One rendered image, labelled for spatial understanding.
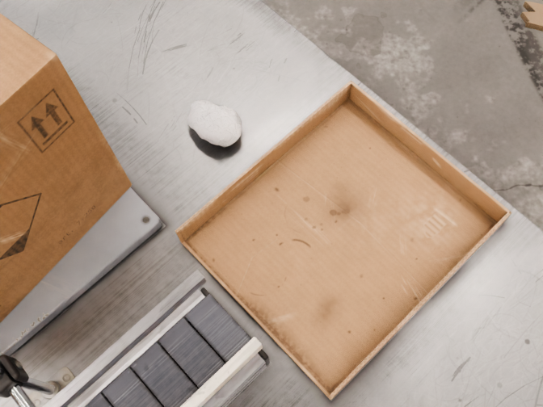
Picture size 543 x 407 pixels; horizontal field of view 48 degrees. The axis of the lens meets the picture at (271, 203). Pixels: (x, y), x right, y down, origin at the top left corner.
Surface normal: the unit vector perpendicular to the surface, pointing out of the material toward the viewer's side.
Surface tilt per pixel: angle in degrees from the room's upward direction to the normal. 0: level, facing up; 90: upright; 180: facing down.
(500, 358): 0
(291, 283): 0
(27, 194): 90
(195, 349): 0
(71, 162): 90
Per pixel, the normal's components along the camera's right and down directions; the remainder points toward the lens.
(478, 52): -0.04, -0.39
